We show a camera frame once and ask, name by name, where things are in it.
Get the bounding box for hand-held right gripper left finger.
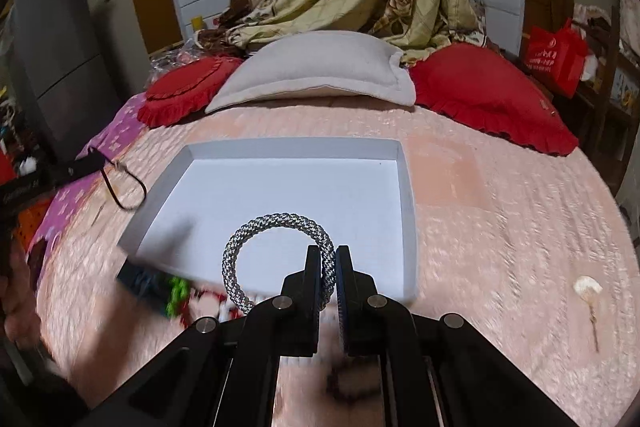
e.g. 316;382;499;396
87;245;322;427

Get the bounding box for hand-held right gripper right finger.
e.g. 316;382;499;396
336;245;576;427

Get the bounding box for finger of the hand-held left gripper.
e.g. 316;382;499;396
70;155;108;180

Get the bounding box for black hairband with small ornament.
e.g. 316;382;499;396
87;147;147;211

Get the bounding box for grey braided bracelet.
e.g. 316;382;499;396
221;213;337;315

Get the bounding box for white shallow tray box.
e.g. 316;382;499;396
117;138;418;308

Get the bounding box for dark brown bead bracelet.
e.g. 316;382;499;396
325;357;388;403

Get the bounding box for blue hair clip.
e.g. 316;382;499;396
116;259;173;313

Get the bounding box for green bead bracelet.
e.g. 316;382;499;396
165;276;192;319

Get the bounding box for grey refrigerator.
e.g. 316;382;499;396
5;0;151;162

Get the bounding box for small red frilled cushion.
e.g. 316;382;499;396
137;56;246;128

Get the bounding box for clear plastic bags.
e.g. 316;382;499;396
147;39;201;80

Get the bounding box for pink bed blanket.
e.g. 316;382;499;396
30;99;640;427

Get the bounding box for grey pillow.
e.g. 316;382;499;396
205;31;417;114

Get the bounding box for large red frilled cushion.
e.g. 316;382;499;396
407;43;581;156

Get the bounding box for shell hairpin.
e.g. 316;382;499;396
572;276;603;353

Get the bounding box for red shopping bag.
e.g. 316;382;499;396
522;18;590;98

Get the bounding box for red bead bracelet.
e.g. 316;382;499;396
180;289;226;328

